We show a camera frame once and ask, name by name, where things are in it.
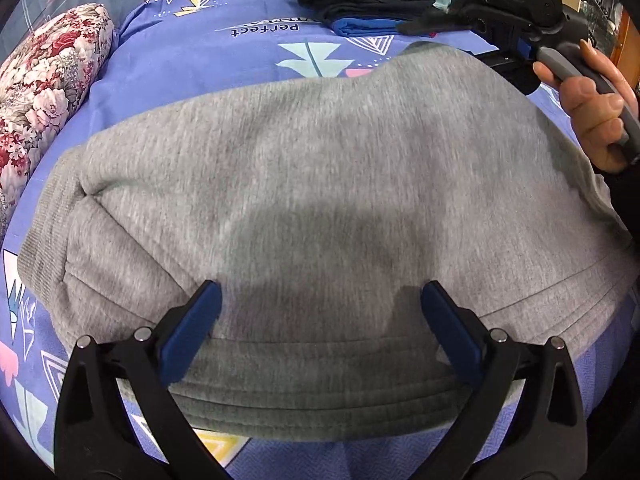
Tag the grey sweatpants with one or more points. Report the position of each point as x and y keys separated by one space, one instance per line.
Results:
x=321 y=207

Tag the blue folded garment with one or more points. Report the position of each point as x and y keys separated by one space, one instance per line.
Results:
x=365 y=27

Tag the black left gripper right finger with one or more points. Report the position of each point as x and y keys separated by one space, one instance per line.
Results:
x=524 y=418

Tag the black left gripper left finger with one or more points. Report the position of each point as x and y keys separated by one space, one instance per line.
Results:
x=93 y=437

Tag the floral red white pillow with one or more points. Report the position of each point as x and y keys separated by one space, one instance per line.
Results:
x=43 y=83

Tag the right hand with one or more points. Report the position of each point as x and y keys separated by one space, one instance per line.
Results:
x=595 y=117

